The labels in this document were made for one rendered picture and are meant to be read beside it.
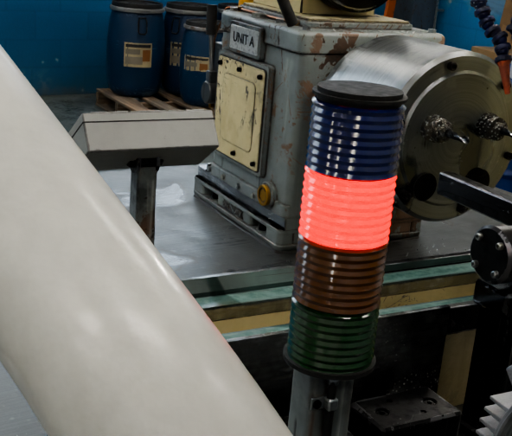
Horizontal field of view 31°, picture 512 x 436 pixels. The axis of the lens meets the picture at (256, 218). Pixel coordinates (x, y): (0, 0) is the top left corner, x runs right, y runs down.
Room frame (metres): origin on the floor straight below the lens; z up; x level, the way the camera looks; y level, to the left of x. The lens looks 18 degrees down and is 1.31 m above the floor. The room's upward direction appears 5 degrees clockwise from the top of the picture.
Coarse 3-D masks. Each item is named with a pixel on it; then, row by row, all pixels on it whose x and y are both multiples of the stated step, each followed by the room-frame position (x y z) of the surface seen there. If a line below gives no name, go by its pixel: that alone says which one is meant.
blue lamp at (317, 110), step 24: (312, 120) 0.57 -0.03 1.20; (336, 120) 0.55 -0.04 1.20; (360, 120) 0.54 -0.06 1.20; (384, 120) 0.55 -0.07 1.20; (312, 144) 0.56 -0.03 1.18; (336, 144) 0.55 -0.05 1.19; (360, 144) 0.54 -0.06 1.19; (384, 144) 0.55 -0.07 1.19; (312, 168) 0.56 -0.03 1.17; (336, 168) 0.55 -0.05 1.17; (360, 168) 0.54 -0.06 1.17; (384, 168) 0.55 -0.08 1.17
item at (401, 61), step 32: (352, 64) 1.36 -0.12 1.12; (384, 64) 1.31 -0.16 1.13; (416, 64) 1.27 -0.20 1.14; (448, 64) 1.27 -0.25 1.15; (480, 64) 1.30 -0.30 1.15; (416, 96) 1.24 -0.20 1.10; (448, 96) 1.27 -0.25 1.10; (480, 96) 1.30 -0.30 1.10; (416, 128) 1.24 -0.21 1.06; (448, 128) 1.23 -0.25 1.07; (480, 128) 1.29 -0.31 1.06; (416, 160) 1.25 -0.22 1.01; (448, 160) 1.28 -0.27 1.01; (480, 160) 1.31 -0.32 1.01; (416, 192) 1.24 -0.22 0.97
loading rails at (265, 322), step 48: (192, 288) 0.92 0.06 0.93; (240, 288) 0.95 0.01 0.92; (288, 288) 0.97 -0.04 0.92; (384, 288) 1.01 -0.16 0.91; (432, 288) 1.05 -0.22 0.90; (240, 336) 0.83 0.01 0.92; (384, 336) 0.88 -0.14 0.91; (432, 336) 0.91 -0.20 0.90; (288, 384) 0.82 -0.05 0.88; (384, 384) 0.88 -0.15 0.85; (432, 384) 0.91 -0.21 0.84
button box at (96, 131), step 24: (96, 120) 1.05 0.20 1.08; (120, 120) 1.06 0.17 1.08; (144, 120) 1.08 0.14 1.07; (168, 120) 1.09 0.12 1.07; (192, 120) 1.11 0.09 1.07; (96, 144) 1.03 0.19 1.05; (120, 144) 1.05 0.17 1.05; (144, 144) 1.06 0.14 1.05; (168, 144) 1.07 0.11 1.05; (192, 144) 1.09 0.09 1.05; (216, 144) 1.11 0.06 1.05; (96, 168) 1.08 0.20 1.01; (120, 168) 1.10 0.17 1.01
